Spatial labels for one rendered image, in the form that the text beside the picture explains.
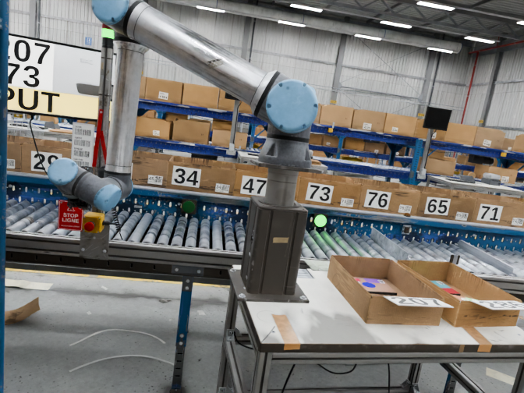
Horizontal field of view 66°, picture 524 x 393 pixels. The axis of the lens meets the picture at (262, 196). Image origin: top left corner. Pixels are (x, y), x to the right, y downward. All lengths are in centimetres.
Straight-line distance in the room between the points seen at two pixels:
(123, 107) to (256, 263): 70
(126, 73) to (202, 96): 543
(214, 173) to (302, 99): 128
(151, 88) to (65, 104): 508
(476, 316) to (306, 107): 96
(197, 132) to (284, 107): 548
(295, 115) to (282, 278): 59
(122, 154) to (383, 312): 103
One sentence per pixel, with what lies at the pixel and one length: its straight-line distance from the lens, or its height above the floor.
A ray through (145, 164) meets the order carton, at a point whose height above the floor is 101.
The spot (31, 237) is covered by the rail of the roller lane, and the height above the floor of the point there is 74.
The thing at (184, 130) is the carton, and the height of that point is 98.
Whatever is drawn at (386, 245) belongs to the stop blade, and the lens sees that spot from 236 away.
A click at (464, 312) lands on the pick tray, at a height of 81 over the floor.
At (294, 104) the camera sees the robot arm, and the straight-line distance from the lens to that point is 118.
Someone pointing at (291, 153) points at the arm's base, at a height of 127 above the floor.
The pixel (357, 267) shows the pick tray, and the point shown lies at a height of 80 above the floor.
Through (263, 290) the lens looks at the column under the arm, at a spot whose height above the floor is 77.
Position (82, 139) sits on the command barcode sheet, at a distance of 182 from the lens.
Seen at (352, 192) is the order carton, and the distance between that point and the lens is 254.
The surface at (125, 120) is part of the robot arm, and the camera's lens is 147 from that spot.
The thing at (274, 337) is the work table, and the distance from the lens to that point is 124.
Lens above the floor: 137
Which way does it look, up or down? 11 degrees down
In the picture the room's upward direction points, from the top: 8 degrees clockwise
